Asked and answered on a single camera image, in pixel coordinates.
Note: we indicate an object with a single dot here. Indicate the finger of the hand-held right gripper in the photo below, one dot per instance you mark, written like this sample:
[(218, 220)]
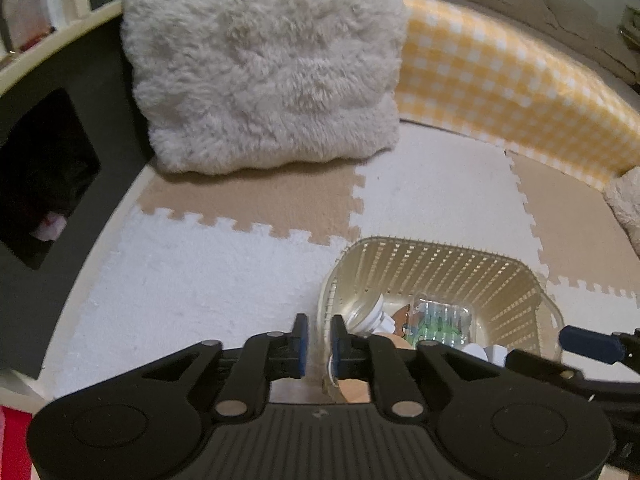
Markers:
[(545, 366), (587, 342)]

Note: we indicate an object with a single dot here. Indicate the foam puzzle floor mats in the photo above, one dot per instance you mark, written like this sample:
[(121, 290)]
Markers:
[(200, 270)]

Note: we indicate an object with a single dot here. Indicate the red cloth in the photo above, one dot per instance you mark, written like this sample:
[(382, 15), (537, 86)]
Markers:
[(15, 445)]

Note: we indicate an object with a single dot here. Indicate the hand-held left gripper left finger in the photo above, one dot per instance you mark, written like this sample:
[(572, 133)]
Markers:
[(300, 347)]

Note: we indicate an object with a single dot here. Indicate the wooden shelf unit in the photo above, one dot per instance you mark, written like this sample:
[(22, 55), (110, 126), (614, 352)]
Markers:
[(55, 15)]

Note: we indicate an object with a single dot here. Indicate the fluffy white pillow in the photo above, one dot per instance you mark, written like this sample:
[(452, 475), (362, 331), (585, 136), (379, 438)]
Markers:
[(265, 65), (625, 210)]

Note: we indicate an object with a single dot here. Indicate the brown oval lid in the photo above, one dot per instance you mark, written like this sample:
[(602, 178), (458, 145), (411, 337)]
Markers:
[(400, 320)]

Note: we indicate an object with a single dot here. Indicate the yellow checked bed sheet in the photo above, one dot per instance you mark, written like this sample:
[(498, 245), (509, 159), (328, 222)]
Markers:
[(500, 85)]

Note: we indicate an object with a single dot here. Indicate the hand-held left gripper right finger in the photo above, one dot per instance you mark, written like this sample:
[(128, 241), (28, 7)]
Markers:
[(338, 349)]

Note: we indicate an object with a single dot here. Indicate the white tape measure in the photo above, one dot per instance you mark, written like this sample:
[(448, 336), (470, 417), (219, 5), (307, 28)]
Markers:
[(475, 351)]

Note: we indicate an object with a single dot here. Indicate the clear plastic packet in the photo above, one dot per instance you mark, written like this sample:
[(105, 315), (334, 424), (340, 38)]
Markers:
[(442, 322)]

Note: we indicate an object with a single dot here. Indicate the white round plastic cap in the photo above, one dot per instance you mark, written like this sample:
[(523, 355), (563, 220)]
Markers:
[(367, 315)]

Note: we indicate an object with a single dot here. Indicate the cream plastic basket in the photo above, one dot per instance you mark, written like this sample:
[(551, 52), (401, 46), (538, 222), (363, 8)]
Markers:
[(500, 290)]

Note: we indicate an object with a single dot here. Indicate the white plastic device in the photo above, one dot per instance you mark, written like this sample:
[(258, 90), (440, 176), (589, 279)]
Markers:
[(497, 355)]

